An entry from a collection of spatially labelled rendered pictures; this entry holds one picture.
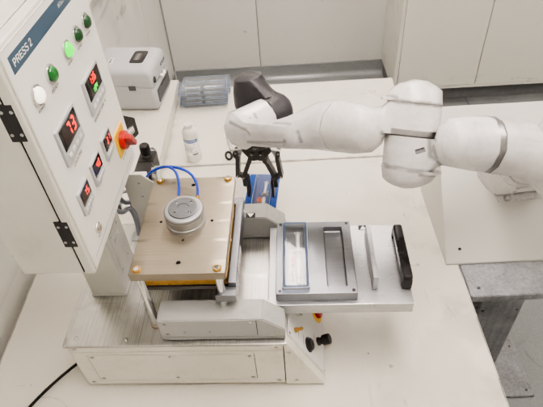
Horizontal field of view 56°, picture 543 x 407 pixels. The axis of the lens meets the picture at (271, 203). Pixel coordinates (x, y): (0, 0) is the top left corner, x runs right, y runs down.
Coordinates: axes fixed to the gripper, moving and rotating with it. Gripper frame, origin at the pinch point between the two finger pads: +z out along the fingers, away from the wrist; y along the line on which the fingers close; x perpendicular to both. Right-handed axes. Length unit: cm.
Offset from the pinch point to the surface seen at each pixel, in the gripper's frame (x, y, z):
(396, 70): 170, 55, 56
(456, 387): -58, 51, 6
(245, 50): 199, -42, 57
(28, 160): -63, -20, -61
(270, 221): -32.5, 8.1, -18.6
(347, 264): -45, 26, -19
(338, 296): -52, 24, -18
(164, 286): -56, -10, -23
